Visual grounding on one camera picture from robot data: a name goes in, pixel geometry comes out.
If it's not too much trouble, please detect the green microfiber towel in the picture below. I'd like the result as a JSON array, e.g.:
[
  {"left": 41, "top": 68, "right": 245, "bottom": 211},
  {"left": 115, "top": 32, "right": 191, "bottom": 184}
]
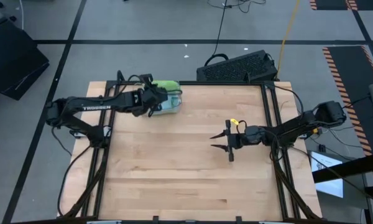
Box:
[{"left": 151, "top": 80, "right": 182, "bottom": 92}]

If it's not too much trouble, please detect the black cart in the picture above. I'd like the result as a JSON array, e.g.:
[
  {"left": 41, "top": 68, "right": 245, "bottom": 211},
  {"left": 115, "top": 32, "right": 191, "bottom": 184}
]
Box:
[{"left": 0, "top": 17, "right": 50, "bottom": 101}]

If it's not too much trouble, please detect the clear plastic bin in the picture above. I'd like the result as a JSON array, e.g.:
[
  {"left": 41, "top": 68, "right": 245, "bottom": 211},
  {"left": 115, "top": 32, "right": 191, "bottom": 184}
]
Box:
[{"left": 147, "top": 80, "right": 183, "bottom": 117}]

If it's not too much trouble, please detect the blue microfiber towel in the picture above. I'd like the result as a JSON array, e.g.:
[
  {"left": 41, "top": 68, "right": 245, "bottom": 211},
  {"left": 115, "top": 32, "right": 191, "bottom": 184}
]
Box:
[{"left": 161, "top": 92, "right": 182, "bottom": 110}]

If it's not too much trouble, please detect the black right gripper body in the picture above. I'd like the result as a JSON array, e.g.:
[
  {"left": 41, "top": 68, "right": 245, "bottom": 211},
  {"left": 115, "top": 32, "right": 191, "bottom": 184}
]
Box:
[{"left": 225, "top": 119, "right": 267, "bottom": 163}]

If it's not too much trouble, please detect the hazard-striped black floor mat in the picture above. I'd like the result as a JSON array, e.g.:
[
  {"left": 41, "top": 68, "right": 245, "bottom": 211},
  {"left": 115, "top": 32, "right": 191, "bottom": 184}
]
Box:
[
  {"left": 348, "top": 0, "right": 373, "bottom": 11},
  {"left": 321, "top": 45, "right": 373, "bottom": 156},
  {"left": 309, "top": 0, "right": 351, "bottom": 11}
]

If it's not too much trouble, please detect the black metal beam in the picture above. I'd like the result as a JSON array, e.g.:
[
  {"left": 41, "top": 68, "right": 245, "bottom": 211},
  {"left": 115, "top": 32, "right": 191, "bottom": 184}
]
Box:
[{"left": 312, "top": 151, "right": 373, "bottom": 184}]

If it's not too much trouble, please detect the white paper sheet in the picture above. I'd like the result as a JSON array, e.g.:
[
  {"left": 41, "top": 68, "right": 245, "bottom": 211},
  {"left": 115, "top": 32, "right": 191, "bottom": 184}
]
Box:
[{"left": 307, "top": 150, "right": 344, "bottom": 199}]

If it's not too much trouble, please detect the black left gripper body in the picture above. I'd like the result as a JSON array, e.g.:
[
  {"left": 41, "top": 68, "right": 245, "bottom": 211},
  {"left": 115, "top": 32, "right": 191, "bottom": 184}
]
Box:
[{"left": 136, "top": 83, "right": 169, "bottom": 118}]

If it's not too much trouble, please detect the yellow cable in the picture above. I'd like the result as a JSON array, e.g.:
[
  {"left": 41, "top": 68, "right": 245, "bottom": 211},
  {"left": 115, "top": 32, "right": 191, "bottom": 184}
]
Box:
[{"left": 275, "top": 0, "right": 301, "bottom": 80}]

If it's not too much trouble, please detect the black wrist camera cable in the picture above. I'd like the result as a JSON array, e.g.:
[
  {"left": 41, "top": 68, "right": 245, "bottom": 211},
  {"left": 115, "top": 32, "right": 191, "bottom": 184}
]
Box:
[{"left": 119, "top": 73, "right": 153, "bottom": 94}]

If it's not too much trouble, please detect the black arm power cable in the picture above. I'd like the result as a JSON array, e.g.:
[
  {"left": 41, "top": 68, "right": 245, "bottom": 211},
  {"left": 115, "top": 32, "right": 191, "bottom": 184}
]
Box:
[{"left": 57, "top": 144, "right": 93, "bottom": 218}]

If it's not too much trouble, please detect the black perforated computer case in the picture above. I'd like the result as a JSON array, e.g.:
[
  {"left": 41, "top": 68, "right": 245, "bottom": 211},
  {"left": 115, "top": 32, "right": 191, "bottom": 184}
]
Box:
[{"left": 196, "top": 49, "right": 279, "bottom": 83}]

